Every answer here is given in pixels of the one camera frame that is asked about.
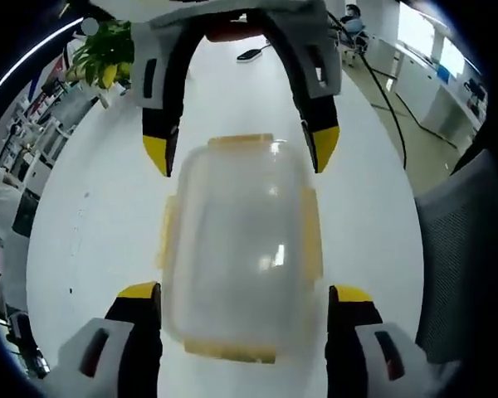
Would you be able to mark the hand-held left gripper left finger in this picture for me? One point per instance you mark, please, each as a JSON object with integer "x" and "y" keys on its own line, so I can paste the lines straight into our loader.
{"x": 143, "y": 331}

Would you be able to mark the white slatted chair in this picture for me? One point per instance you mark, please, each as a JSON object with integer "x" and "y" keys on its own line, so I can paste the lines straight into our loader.
{"x": 50, "y": 141}

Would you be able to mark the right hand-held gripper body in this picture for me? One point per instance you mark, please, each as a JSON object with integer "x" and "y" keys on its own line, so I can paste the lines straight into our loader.
{"x": 207, "y": 6}

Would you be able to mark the green leafy plant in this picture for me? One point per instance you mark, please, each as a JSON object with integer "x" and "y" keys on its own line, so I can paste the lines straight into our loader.
{"x": 103, "y": 54}

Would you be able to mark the grey mesh office chair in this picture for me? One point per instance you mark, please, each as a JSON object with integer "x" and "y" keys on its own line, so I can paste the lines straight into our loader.
{"x": 452, "y": 257}

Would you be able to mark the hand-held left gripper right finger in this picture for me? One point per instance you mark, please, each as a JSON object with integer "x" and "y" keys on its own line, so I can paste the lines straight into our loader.
{"x": 348, "y": 331}

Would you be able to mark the blue box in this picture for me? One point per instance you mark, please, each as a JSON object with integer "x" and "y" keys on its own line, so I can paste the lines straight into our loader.
{"x": 445, "y": 74}

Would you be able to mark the long ceiling light strip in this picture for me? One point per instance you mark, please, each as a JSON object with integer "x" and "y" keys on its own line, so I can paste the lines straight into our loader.
{"x": 29, "y": 51}

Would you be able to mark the black oval device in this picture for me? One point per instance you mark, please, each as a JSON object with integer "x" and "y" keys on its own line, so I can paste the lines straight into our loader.
{"x": 249, "y": 56}

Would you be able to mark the clear container with yellow buckles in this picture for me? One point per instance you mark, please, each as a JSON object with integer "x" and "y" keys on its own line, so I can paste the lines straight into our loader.
{"x": 240, "y": 232}

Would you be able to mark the white storage shelves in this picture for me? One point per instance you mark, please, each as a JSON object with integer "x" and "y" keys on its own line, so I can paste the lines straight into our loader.
{"x": 37, "y": 99}

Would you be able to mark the white low cabinets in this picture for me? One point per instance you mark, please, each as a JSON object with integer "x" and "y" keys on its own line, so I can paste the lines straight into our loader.
{"x": 423, "y": 87}

